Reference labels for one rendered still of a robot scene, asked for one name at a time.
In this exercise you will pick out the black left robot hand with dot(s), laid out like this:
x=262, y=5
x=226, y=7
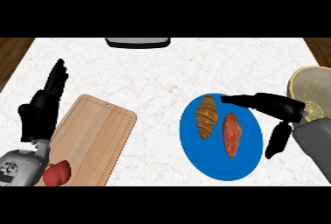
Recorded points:
x=43, y=110

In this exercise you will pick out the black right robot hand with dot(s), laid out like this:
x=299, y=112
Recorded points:
x=275, y=106

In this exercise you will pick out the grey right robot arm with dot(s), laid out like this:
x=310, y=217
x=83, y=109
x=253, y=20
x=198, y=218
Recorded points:
x=315, y=143

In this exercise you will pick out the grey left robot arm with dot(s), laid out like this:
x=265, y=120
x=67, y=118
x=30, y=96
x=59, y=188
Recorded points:
x=21, y=169

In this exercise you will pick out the orange sweet potato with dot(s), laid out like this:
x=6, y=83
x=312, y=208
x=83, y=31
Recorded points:
x=232, y=135

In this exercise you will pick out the blue plate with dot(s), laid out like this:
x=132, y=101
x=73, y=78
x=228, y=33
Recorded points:
x=214, y=157

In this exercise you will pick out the wooden cutting board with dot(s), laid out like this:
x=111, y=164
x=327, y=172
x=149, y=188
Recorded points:
x=92, y=140

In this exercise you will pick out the brown croissant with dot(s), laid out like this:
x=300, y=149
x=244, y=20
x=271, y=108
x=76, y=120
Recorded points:
x=206, y=116

